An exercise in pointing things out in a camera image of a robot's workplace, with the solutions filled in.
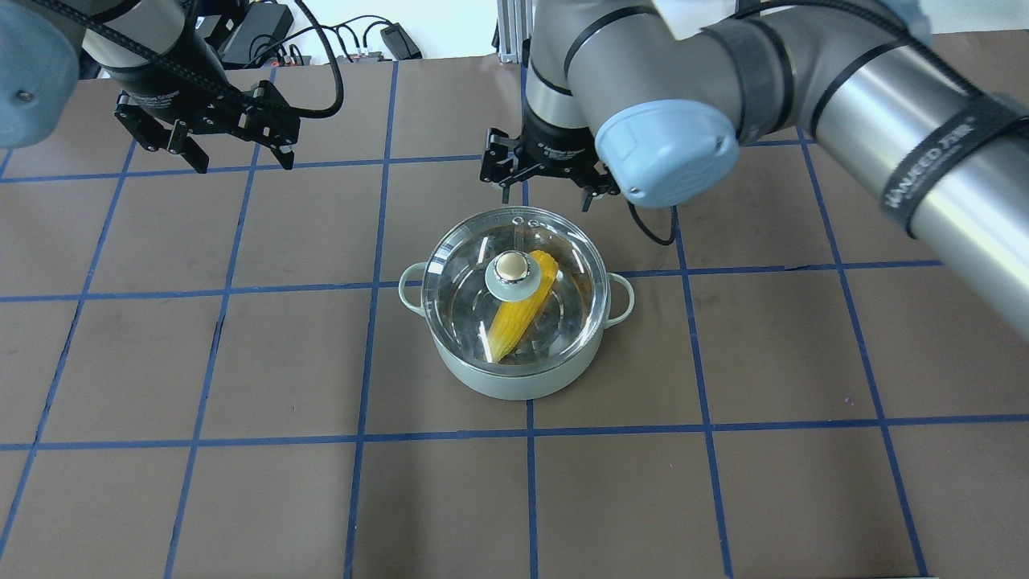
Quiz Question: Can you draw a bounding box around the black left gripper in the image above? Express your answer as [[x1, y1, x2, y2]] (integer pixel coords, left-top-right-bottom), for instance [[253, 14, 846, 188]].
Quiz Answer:
[[113, 47, 301, 175]]

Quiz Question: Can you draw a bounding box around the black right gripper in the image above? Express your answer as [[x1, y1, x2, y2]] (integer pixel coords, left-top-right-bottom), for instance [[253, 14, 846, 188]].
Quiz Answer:
[[480, 109, 620, 212]]

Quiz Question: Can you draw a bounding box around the glass pot lid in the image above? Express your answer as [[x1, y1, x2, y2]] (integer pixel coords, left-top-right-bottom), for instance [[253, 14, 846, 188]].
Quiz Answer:
[[421, 207, 609, 377]]

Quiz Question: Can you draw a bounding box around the yellow corn cob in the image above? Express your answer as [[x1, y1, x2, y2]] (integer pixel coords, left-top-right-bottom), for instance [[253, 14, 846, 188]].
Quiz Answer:
[[486, 250, 560, 363]]

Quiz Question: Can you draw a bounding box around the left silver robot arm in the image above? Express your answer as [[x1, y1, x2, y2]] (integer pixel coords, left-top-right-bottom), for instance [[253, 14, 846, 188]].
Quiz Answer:
[[1, 1, 299, 175]]

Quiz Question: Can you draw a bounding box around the pale green steel pot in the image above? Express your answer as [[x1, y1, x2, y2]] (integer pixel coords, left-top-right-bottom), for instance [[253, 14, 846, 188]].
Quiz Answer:
[[399, 207, 636, 401]]

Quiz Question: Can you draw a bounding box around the black power adapter brick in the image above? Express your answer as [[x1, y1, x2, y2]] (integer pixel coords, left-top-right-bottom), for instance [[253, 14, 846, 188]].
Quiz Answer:
[[218, 2, 293, 70]]

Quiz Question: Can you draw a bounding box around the small black power adapter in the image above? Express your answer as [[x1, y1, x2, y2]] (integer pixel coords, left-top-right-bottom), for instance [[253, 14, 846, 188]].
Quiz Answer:
[[379, 23, 423, 61]]

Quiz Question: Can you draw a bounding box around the aluminium frame post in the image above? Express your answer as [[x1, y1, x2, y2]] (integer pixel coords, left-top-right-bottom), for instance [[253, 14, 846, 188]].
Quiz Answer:
[[494, 0, 535, 65]]

